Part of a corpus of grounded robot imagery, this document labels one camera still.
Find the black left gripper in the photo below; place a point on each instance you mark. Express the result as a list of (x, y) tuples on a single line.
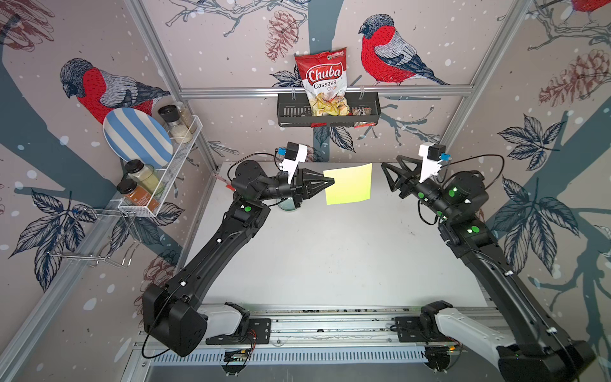
[(305, 185)]

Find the red Chuba cassava chips bag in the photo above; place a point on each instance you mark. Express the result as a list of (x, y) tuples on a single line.
[(324, 79)]

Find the blue white striped plate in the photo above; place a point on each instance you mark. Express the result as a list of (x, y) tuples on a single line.
[(133, 134)]

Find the red pink utensil in cup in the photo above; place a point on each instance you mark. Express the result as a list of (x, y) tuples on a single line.
[(227, 183)]

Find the brown spice glass jar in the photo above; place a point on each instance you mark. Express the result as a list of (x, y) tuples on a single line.
[(186, 116)]

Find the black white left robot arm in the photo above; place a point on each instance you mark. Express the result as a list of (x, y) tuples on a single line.
[(174, 313)]

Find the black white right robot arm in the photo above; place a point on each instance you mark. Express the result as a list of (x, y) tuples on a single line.
[(537, 349)]

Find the white wire wall shelf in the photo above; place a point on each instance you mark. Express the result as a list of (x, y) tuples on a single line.
[(166, 175)]

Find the green sauce jar black lid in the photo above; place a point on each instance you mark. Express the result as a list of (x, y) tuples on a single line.
[(145, 176)]

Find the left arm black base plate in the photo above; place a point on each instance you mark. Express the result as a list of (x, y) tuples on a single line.
[(257, 329)]

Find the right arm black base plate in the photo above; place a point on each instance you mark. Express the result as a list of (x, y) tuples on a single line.
[(418, 329)]

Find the black wire wall basket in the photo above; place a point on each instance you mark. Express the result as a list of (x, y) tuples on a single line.
[(295, 111)]

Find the metal wire hook rack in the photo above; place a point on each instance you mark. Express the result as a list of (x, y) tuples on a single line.
[(113, 240)]

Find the pale green ceramic bowl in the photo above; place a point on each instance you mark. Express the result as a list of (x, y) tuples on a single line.
[(287, 205)]

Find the black lid spice grinder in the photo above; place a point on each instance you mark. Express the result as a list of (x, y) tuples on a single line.
[(177, 128)]

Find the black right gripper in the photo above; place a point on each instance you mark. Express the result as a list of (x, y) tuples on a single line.
[(410, 182)]

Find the orange sauce jar black lid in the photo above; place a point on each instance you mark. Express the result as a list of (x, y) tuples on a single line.
[(138, 196)]

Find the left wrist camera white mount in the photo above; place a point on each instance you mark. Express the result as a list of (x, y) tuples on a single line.
[(293, 154)]

